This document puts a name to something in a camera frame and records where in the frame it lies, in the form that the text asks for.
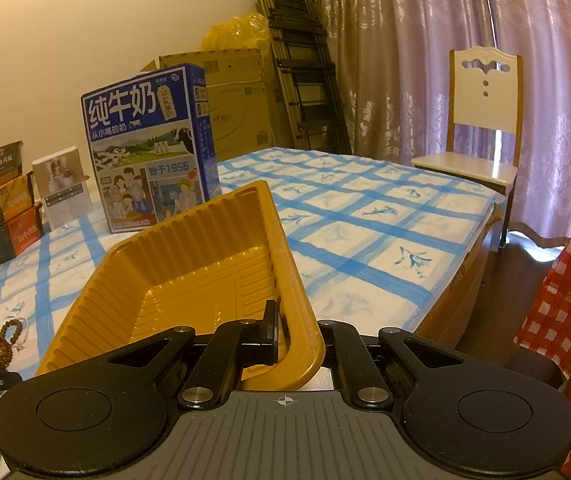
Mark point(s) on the yellow plastic tray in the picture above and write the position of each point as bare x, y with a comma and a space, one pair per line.
190, 260

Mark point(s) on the yellow label instant food bowl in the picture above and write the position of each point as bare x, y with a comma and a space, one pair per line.
5, 202

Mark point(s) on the blue milk carton box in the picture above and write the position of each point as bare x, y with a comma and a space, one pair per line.
140, 160

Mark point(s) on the blue checked tablecloth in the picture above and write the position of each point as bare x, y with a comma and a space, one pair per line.
365, 220

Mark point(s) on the small white box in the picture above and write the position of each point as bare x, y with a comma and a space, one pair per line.
60, 195

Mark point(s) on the brown cardboard box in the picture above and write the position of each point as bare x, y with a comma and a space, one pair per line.
240, 100

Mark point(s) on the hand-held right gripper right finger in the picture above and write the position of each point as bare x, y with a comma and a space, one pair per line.
338, 337

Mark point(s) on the yellow plastic bag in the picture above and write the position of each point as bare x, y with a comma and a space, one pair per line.
235, 32

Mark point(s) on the white wooden chair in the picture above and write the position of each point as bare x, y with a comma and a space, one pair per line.
485, 105

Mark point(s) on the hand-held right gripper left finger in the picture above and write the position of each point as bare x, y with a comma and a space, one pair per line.
260, 345

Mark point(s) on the orange label instant food bowl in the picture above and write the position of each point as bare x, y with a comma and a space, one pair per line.
15, 235

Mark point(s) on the pink patterned curtain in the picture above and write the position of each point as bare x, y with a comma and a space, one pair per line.
405, 60

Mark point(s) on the black folding ladder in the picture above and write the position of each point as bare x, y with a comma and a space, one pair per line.
300, 60

